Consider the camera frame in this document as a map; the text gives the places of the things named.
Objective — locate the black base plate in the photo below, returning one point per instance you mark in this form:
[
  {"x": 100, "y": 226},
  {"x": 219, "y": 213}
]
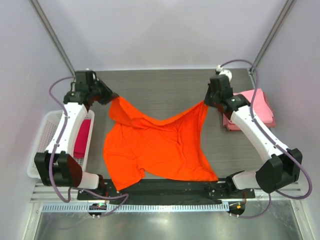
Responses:
[{"x": 165, "y": 192}]

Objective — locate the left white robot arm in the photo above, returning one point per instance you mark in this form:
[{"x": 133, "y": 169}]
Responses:
[{"x": 56, "y": 165}]

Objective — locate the right aluminium frame post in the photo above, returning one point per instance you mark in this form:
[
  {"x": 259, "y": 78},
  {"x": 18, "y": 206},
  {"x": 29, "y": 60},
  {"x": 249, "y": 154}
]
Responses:
[{"x": 280, "y": 19}]

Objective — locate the salmon pink shirt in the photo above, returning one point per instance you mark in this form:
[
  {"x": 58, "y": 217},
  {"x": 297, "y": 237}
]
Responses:
[{"x": 271, "y": 120}]

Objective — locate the slotted cable duct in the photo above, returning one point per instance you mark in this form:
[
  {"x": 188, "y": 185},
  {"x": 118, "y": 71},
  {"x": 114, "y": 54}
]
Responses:
[{"x": 99, "y": 207}]

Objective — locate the orange t shirt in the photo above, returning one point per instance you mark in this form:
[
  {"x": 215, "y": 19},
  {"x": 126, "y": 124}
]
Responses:
[{"x": 169, "y": 148}]

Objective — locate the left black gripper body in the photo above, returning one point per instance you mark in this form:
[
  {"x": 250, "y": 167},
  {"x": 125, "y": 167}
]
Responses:
[{"x": 98, "y": 88}]

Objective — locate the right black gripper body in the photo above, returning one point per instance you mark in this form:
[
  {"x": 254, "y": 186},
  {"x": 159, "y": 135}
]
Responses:
[{"x": 215, "y": 95}]

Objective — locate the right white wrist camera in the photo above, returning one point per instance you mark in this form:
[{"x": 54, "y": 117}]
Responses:
[{"x": 219, "y": 70}]

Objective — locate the white plastic basket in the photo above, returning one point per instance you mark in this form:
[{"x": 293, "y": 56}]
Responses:
[{"x": 45, "y": 135}]

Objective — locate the magenta t shirt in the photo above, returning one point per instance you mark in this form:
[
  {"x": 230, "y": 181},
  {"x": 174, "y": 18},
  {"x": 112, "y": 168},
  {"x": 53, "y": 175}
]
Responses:
[{"x": 81, "y": 140}]

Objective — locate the light pink shirt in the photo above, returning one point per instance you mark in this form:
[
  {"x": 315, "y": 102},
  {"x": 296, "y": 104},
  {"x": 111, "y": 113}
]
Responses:
[{"x": 262, "y": 105}]

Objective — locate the aluminium frame post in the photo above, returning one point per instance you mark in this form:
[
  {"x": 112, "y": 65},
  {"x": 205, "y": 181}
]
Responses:
[
  {"x": 52, "y": 34},
  {"x": 280, "y": 19}
]

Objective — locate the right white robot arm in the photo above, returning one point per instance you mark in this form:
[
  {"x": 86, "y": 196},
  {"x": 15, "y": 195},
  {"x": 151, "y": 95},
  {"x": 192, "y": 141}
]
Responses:
[{"x": 280, "y": 164}]

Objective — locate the left aluminium frame post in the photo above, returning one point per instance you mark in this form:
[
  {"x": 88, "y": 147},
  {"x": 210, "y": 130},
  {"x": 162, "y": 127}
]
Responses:
[{"x": 52, "y": 34}]

